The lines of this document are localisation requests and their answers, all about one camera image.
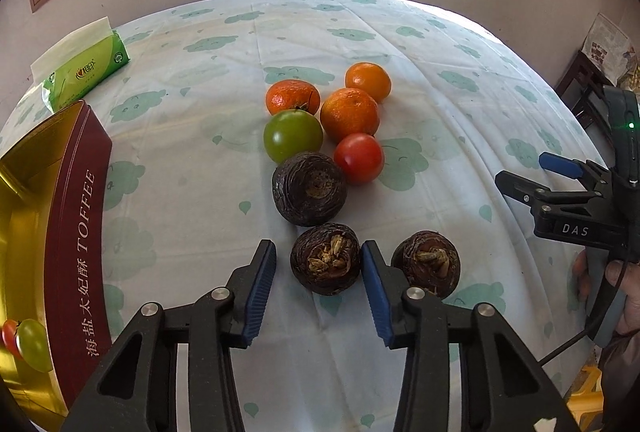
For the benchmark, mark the yellow plastic stool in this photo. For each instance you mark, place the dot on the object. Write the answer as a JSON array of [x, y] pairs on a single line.
[[587, 392]]

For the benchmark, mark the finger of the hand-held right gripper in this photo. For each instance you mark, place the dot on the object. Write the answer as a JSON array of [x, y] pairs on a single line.
[[520, 189], [560, 164]]

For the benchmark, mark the cloud print tablecloth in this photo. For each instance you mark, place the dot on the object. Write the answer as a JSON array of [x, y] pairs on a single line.
[[200, 192]]

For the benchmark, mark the dark water chestnut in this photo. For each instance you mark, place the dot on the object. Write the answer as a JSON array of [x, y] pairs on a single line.
[[325, 259], [309, 189], [426, 267]]

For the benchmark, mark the red tomato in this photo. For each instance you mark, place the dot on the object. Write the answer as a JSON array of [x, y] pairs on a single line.
[[359, 158], [10, 337]]

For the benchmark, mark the maroon and gold tin box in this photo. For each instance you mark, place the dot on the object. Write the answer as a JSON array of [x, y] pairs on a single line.
[[75, 212]]

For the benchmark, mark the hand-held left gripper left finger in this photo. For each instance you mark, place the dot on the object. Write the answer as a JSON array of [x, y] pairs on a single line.
[[260, 292]]

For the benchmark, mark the person's right forearm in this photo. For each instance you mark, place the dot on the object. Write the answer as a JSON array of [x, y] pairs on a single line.
[[622, 382]]

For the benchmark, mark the printed paper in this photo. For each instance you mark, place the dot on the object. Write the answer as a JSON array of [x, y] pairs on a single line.
[[607, 42]]

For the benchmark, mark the dark wooden side table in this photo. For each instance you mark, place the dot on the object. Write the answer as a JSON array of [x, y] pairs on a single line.
[[580, 82]]

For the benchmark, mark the green tomato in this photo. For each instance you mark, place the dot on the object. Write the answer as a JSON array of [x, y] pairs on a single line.
[[292, 137], [35, 344]]

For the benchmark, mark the orange mandarin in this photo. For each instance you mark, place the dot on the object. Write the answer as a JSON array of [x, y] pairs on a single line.
[[292, 97], [368, 81], [349, 112]]

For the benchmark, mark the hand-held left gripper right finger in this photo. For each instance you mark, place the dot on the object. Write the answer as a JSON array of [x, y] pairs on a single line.
[[376, 297]]

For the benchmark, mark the person's right hand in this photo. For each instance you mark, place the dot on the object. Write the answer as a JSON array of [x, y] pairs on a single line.
[[629, 297]]

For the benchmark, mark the green tissue pack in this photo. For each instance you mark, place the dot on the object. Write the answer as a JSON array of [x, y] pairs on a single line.
[[85, 72]]

